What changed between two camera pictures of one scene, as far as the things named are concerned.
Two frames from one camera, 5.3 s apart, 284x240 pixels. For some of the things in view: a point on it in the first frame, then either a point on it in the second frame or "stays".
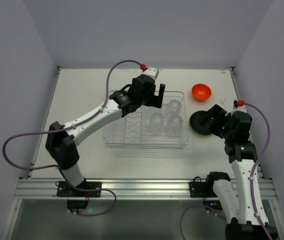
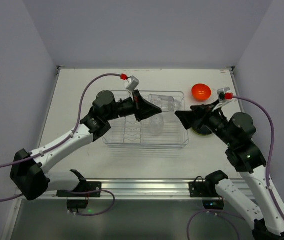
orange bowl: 201,92 stays
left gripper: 154,97 to 137,105
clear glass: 156,123 stays
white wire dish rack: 166,127 stays
